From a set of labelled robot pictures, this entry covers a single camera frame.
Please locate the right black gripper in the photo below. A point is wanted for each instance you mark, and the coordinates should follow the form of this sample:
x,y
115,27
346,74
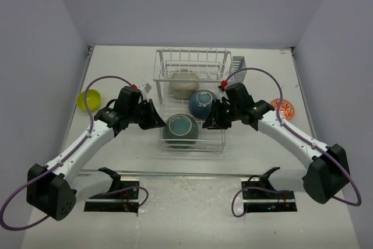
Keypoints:
x,y
214,120

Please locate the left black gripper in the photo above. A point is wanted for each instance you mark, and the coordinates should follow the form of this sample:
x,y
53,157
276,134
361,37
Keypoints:
x,y
158,121

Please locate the blue bowl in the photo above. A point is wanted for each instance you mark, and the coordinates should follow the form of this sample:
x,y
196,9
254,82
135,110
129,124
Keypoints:
x,y
200,103

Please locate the dark green bowl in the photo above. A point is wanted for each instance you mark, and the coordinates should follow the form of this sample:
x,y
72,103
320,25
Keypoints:
x,y
181,131

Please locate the yellow bowl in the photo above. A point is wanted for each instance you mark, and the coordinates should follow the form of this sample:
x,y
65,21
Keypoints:
x,y
93,100

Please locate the white orange patterned bowl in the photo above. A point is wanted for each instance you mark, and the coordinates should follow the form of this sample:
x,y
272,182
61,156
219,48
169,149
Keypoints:
x,y
287,110

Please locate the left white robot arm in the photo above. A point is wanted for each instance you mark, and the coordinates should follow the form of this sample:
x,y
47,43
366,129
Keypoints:
x,y
54,188

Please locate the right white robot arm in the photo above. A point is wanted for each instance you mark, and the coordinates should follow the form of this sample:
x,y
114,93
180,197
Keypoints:
x,y
326,166

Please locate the beige bowl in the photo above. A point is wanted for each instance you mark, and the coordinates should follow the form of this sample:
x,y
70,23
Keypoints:
x,y
184,90

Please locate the grey cutlery holder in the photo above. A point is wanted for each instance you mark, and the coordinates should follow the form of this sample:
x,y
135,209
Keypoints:
x,y
239,63

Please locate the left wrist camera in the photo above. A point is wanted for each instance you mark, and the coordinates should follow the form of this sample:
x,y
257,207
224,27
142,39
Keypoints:
x,y
145,89

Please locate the white wire dish rack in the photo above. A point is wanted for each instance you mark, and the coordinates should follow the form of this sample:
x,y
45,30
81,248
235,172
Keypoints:
x,y
187,81

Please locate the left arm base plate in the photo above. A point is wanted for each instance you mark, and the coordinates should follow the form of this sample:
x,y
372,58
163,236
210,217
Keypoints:
x,y
125,202

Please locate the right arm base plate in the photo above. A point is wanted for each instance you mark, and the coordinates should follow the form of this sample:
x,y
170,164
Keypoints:
x,y
256,201

